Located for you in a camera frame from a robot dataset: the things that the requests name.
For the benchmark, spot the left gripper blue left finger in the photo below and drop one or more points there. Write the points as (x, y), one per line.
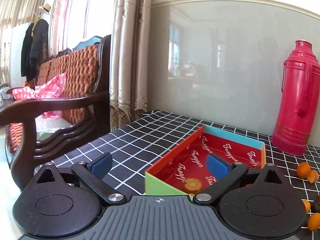
(91, 177)

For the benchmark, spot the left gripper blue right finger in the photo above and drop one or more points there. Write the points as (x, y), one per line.
(227, 175)

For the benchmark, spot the orange tangerine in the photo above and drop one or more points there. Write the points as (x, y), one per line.
(303, 170)
(313, 176)
(314, 222)
(307, 206)

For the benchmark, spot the orange tangerine front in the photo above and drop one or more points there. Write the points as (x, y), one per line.
(314, 222)

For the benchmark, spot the half-peeled tangerine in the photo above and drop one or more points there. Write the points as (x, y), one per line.
(193, 185)

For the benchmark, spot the colourful red paper box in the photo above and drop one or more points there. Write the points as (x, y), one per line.
(200, 160)

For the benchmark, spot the black white checkered tablecloth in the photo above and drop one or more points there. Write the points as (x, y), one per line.
(138, 145)

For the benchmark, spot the dark wooden sofa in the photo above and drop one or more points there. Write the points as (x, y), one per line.
(88, 92)

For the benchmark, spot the red thermos flask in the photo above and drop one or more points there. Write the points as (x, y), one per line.
(299, 100)

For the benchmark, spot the black hanging coat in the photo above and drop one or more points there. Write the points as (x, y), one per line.
(34, 49)

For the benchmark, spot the beige curtain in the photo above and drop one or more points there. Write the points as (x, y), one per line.
(129, 61)

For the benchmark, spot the straw hat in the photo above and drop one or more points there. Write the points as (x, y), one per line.
(46, 8)

